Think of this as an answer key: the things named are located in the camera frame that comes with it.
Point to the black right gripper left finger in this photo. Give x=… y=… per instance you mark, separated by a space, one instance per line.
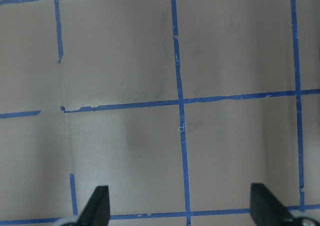
x=97 y=211

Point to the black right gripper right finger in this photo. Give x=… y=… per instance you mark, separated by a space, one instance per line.
x=267 y=210

